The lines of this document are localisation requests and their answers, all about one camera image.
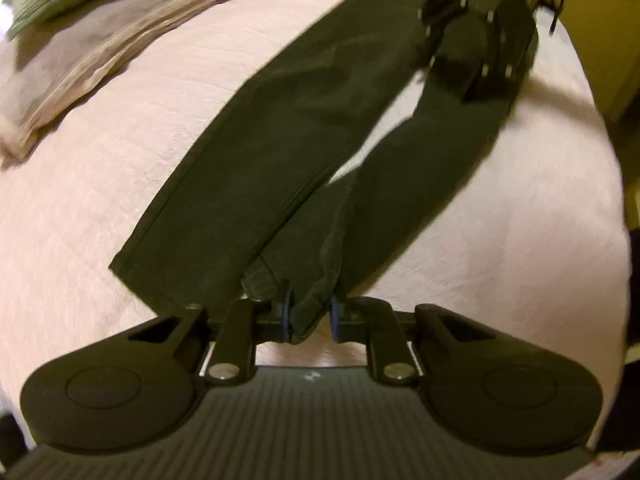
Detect black trousers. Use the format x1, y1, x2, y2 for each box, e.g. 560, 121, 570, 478
111, 0, 517, 344

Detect folded beige blanket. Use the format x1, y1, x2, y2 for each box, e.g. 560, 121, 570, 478
1, 0, 224, 160

